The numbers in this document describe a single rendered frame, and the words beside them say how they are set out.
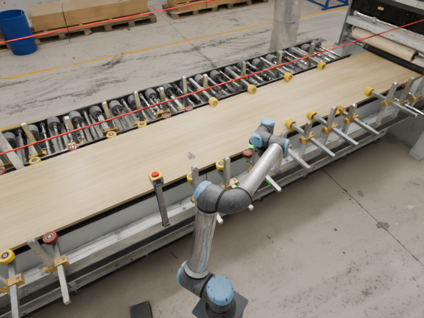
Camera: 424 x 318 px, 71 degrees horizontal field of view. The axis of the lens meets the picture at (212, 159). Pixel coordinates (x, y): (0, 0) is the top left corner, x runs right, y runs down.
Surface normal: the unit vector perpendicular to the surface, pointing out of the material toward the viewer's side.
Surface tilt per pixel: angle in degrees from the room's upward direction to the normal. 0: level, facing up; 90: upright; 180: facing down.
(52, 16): 90
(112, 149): 0
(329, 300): 0
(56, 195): 0
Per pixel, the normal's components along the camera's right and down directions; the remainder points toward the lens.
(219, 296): 0.06, -0.69
